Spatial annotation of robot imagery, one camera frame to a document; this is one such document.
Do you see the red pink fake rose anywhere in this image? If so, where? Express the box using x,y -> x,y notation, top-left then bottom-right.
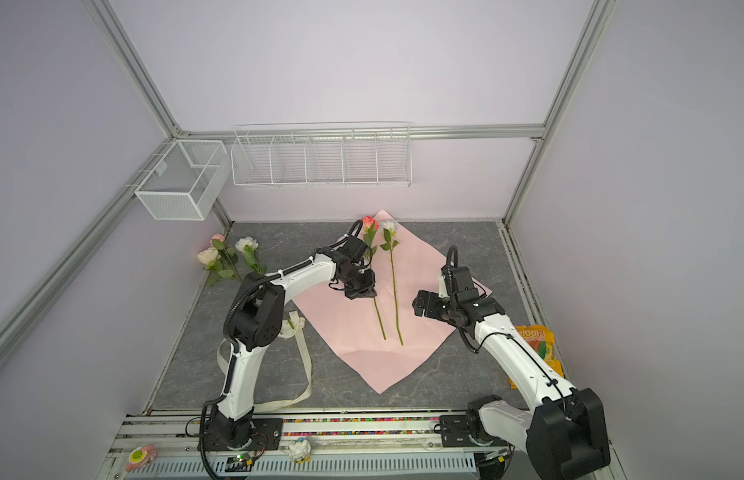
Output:
362,216 -> 387,340

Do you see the white fake rose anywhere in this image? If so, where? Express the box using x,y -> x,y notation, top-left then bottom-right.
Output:
234,236 -> 267,275
380,219 -> 404,346

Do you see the pink purple wrapping paper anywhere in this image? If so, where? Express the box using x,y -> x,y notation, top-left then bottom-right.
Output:
294,225 -> 454,394

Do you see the cream fake rose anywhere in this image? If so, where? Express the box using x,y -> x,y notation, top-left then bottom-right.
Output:
196,247 -> 235,286

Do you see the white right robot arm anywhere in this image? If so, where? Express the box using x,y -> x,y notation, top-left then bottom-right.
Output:
412,290 -> 611,479

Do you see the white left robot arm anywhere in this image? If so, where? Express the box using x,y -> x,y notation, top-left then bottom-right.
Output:
199,248 -> 376,451

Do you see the yellow snack bag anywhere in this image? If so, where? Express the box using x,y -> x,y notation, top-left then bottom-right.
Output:
515,325 -> 564,376

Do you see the cream printed ribbon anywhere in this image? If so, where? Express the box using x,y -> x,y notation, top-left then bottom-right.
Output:
217,310 -> 313,420

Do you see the white mesh box basket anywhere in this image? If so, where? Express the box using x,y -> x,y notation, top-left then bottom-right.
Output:
135,139 -> 232,221

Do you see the white crumpled toy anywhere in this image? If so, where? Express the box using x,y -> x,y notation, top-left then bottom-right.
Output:
288,437 -> 312,464

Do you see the pink green round toy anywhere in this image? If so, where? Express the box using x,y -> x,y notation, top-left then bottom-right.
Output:
125,444 -> 157,473

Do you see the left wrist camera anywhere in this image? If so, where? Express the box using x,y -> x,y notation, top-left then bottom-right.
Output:
337,236 -> 368,263

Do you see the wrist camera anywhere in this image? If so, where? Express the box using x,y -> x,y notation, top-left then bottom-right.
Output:
442,265 -> 474,296
337,236 -> 368,263

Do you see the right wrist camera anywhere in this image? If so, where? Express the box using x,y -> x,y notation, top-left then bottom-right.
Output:
442,265 -> 474,296

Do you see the white wire shelf basket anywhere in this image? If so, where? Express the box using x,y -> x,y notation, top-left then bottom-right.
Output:
230,122 -> 413,187

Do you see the front rail base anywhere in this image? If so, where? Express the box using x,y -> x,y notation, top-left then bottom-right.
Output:
95,409 -> 595,480

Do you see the aluminium enclosure frame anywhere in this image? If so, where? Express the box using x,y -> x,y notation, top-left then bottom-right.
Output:
0,1 -> 615,374

